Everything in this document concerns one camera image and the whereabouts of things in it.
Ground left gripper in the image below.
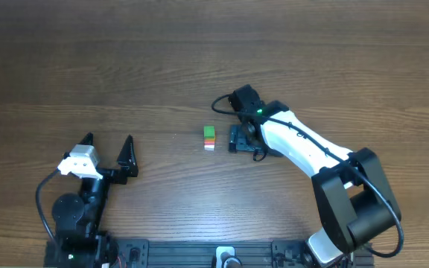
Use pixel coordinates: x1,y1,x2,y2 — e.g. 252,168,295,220
79,132,139,185

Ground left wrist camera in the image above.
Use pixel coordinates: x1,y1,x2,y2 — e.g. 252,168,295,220
57,144,104,181

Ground black cable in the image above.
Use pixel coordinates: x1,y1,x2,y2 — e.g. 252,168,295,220
210,93,405,259
34,167,65,249

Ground mounting rail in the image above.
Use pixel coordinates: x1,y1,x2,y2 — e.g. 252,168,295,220
45,237,375,268

